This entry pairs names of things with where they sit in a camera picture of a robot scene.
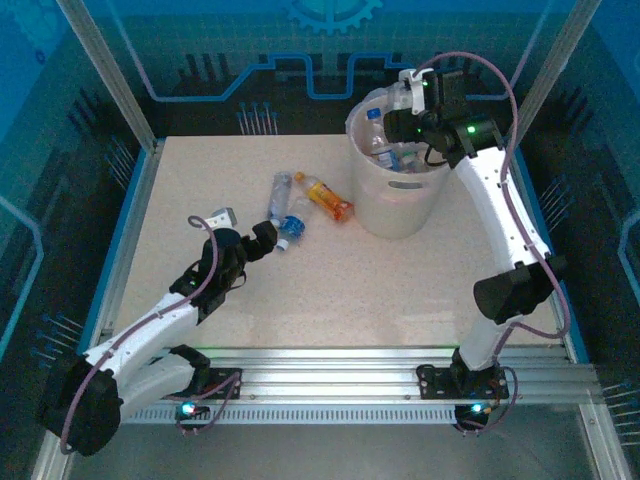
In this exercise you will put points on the pepsi bottle blue cap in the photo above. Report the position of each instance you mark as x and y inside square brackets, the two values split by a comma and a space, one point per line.
[377, 132]

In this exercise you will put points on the orange juice bottle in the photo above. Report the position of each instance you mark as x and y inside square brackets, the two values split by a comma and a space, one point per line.
[327, 197]

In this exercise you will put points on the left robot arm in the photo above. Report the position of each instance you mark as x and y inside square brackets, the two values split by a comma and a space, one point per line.
[145, 325]

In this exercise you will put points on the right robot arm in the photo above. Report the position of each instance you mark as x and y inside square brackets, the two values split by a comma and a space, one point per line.
[492, 200]

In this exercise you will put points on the round beige bin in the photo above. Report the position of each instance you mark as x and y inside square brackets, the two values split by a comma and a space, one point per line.
[390, 210]

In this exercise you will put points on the blue label water bottle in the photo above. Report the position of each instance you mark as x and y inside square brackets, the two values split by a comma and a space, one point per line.
[294, 226]

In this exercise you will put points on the tall clear empty bottle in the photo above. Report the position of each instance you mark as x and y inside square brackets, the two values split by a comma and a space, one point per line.
[279, 195]

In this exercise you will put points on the blue aluminium side rail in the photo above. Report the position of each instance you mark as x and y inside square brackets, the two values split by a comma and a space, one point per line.
[120, 240]
[572, 345]

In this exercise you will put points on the aluminium frame post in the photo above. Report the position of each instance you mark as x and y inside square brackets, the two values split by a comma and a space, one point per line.
[550, 70]
[110, 75]

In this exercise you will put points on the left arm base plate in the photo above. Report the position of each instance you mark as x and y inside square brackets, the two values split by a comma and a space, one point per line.
[225, 382]

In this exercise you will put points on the aluminium front rail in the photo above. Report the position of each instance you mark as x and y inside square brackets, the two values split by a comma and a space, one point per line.
[325, 372]

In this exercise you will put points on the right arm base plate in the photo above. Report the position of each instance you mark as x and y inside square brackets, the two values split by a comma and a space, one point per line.
[432, 382]

